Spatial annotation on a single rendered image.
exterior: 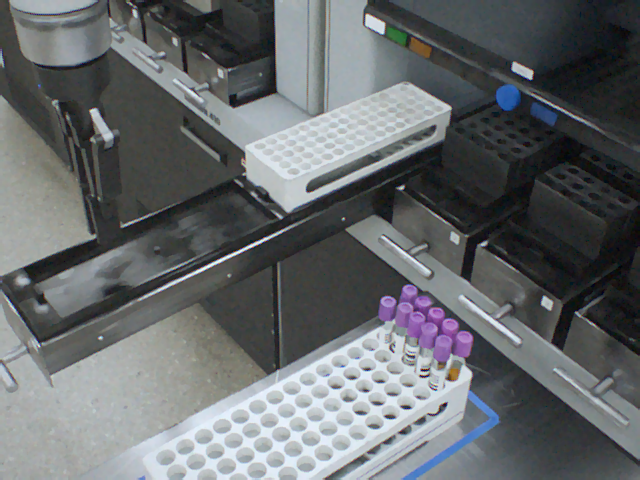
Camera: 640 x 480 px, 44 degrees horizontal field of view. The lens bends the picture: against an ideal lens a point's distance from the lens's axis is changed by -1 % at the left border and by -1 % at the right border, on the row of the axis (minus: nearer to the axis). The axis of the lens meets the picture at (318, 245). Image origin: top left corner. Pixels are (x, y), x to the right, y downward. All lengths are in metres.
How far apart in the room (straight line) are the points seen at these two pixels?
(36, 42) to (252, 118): 0.64
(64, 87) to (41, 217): 1.65
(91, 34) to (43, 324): 0.32
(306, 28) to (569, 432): 0.77
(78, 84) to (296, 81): 0.62
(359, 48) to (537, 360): 0.52
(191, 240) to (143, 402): 0.92
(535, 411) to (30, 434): 1.30
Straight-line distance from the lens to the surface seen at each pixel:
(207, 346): 1.99
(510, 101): 0.98
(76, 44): 0.81
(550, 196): 1.03
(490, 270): 1.03
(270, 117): 1.39
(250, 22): 1.43
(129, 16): 1.68
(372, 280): 1.25
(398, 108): 1.18
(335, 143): 1.09
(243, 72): 1.41
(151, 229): 1.05
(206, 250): 1.00
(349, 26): 1.23
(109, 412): 1.90
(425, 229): 1.09
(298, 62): 1.37
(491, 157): 1.07
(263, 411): 0.74
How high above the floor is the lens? 1.46
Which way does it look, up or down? 40 degrees down
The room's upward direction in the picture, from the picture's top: 1 degrees clockwise
